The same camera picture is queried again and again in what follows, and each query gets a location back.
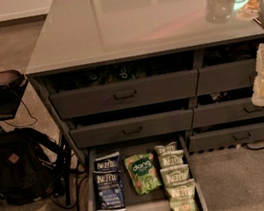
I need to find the blue kettle chip bag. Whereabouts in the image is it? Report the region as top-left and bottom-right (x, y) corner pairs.
(94, 171), (126, 211)
(94, 152), (120, 172)

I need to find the top right drawer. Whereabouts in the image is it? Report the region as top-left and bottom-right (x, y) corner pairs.
(197, 38), (264, 96)

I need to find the middle right drawer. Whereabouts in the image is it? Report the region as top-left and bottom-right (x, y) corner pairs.
(192, 88), (264, 128)

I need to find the bottom right drawer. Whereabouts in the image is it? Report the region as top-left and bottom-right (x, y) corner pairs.
(186, 118), (264, 153)

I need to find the rear green Kettle chip bag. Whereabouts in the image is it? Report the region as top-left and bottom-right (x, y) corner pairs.
(155, 142), (178, 156)

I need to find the green kettle chip bag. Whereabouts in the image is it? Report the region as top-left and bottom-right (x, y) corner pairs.
(155, 142), (178, 156)
(166, 178), (198, 211)
(158, 150), (184, 169)
(160, 164), (190, 187)

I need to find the top left drawer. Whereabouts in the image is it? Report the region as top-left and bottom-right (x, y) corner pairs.
(46, 54), (198, 119)

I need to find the grey cabinet counter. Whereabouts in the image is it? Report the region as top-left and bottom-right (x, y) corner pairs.
(27, 0), (264, 164)

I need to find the front green Kettle chip bag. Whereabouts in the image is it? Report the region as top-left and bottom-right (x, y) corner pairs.
(166, 178), (198, 211)

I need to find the green Dang snack bag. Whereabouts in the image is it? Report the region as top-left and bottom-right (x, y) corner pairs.
(124, 153), (162, 195)

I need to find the middle left drawer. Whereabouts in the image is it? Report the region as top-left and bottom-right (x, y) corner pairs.
(69, 107), (193, 149)

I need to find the black backpack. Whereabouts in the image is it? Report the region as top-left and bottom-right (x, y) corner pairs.
(0, 127), (65, 206)

